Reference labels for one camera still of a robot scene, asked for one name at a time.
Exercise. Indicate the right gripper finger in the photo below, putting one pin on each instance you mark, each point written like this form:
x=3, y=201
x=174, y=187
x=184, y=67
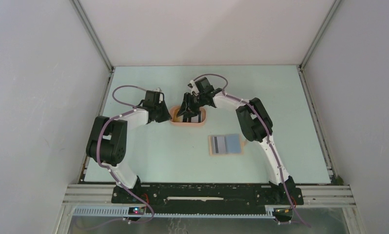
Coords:
x=184, y=109
x=193, y=110

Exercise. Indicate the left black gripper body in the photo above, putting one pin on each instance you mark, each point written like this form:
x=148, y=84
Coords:
x=159, y=108

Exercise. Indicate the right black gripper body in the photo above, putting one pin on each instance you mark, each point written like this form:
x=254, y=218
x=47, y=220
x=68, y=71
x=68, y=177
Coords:
x=195, y=100

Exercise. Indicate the striped black white card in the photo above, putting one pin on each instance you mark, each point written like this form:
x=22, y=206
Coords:
x=195, y=119

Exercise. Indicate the pink oval tray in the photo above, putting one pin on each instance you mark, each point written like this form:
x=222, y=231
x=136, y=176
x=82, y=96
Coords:
x=173, y=111

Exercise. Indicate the tan leather card holder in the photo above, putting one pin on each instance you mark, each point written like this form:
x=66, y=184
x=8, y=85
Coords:
x=224, y=145

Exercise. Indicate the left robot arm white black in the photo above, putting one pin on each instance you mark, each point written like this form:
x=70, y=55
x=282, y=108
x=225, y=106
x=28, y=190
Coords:
x=108, y=138

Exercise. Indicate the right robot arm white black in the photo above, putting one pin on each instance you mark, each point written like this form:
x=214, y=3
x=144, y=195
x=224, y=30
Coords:
x=255, y=125

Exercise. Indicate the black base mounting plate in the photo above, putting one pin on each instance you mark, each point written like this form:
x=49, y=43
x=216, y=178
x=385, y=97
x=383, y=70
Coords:
x=171, y=198

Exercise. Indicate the left controller board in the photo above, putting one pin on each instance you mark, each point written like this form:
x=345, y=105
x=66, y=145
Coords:
x=136, y=211

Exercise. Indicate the controller board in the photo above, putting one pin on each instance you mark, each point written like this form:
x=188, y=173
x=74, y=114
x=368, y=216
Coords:
x=283, y=215
x=136, y=211

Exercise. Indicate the right controller board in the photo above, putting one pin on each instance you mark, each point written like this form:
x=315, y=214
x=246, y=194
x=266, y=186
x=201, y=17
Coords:
x=283, y=215

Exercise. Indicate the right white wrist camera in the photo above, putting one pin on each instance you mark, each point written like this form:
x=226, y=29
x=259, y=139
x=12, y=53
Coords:
x=193, y=87

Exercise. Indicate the aluminium frame rail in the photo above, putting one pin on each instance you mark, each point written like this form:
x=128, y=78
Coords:
x=314, y=196

